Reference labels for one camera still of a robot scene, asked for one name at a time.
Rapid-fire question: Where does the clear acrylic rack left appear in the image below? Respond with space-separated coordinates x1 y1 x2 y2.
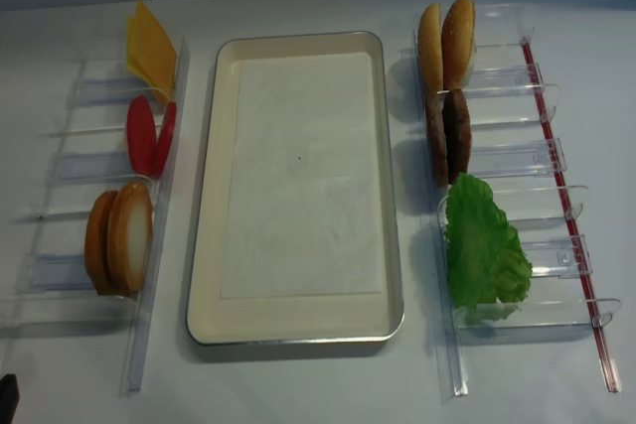
1 53 178 393

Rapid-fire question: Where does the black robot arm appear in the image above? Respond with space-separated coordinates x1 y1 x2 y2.
0 373 20 424

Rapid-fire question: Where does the bun bottom slice left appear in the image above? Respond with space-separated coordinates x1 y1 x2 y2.
84 190 119 295

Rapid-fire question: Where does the clear acrylic rack right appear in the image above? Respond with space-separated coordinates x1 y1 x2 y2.
425 5 621 396

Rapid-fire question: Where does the bun top left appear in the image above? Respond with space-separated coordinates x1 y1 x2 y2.
417 3 443 95

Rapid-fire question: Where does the bun bottom slice white-faced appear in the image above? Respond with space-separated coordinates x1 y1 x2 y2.
107 182 153 295

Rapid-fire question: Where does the white paper tray liner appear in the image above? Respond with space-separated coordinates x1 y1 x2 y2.
222 54 384 299

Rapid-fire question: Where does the red tomato slice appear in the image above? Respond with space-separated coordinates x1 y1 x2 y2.
151 101 177 179
126 95 157 177

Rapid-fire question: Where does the brown meat patty left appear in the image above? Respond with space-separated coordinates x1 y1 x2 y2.
425 94 448 188

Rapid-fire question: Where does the dark meat patty right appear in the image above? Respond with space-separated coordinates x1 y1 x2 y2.
442 88 472 184

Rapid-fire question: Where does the bun top right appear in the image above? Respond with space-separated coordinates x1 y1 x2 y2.
441 0 475 89

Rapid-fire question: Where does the red tomato slice right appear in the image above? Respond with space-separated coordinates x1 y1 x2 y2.
151 101 177 179

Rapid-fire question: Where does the yellow cheese slice front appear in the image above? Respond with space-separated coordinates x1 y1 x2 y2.
132 1 177 105

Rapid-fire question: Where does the red tomato slice left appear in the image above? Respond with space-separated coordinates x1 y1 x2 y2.
126 95 157 177

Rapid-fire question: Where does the green lettuce leaf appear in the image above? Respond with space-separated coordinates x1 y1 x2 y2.
444 173 533 308

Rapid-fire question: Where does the yellow cheese slice back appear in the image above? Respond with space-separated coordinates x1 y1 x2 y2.
126 17 136 74

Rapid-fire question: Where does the clear acrylic rack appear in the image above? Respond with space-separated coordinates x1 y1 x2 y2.
425 5 621 396
1 53 178 393

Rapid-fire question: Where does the yellow cheese slice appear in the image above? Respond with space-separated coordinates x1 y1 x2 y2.
132 1 177 105
126 17 136 74

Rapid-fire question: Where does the cream metal tray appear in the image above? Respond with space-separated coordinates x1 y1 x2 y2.
186 31 404 346

